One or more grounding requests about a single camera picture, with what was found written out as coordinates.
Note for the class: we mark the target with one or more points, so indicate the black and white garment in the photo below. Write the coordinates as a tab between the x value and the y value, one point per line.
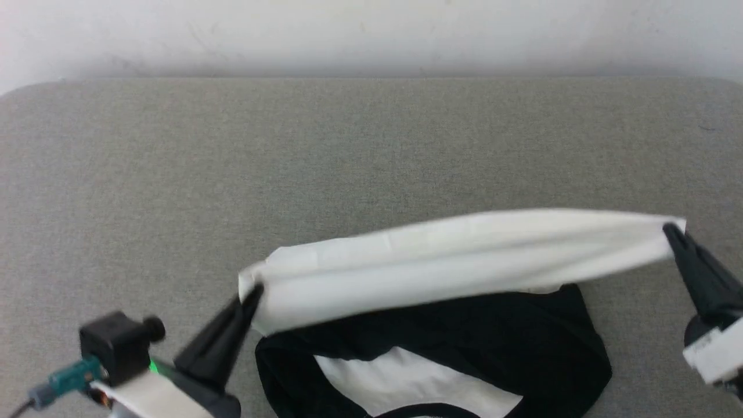
453	267

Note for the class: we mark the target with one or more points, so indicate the grey-green fabric sofa cushion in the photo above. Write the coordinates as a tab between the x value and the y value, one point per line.
348	151

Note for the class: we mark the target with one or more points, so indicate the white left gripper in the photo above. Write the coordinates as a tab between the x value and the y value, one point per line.
168	400

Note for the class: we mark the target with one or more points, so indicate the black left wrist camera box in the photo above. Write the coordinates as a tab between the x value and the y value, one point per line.
119	342

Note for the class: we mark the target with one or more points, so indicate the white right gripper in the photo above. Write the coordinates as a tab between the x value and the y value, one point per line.
717	348

